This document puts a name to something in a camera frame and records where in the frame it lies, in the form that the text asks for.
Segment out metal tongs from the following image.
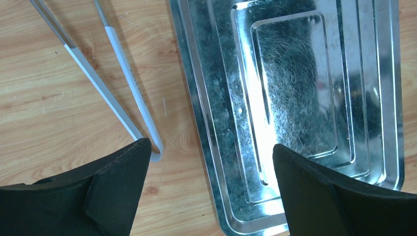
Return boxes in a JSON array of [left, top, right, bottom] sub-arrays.
[[30, 0, 164, 162]]

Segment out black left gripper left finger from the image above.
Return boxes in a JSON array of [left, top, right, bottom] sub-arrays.
[[0, 138, 152, 236]]

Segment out metal tray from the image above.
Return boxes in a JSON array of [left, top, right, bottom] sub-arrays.
[[170, 0, 404, 236]]

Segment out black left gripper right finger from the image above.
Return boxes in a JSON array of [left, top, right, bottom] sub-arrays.
[[272, 144, 417, 236]]

